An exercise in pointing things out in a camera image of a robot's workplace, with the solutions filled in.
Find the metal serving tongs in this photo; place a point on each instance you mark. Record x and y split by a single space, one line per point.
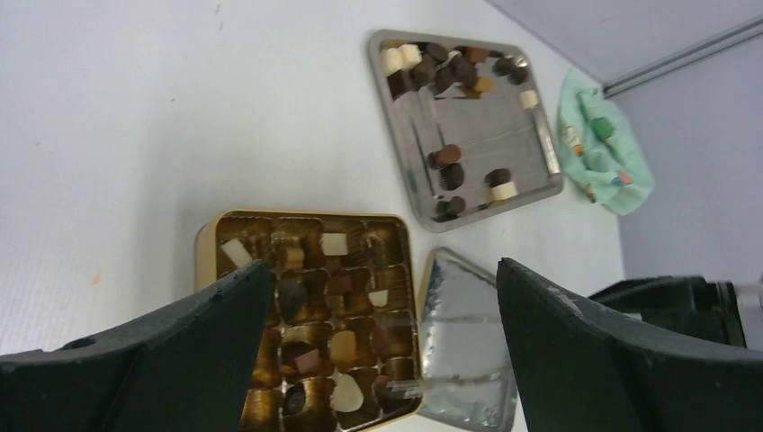
411 389

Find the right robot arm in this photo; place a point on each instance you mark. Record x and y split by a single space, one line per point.
718 311

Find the steel tray with chocolates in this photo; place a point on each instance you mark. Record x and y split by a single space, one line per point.
467 123

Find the green printed cloth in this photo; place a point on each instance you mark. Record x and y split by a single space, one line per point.
597 149

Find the silver box lid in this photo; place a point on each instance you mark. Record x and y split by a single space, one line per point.
462 337

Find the gold chocolate box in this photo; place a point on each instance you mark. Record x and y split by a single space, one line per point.
341 325

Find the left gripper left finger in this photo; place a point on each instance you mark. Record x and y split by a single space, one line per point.
184 367

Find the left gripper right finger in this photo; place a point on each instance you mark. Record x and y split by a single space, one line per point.
581 366

